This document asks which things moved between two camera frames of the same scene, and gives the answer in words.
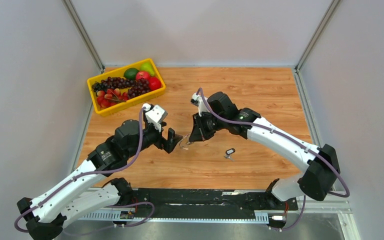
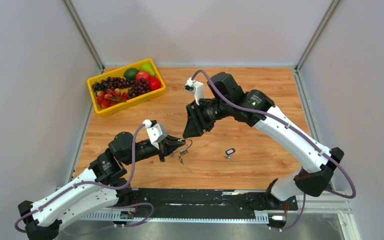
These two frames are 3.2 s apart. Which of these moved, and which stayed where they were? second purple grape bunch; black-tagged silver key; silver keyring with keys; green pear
Moved: silver keyring with keys
Stayed: black-tagged silver key; green pear; second purple grape bunch
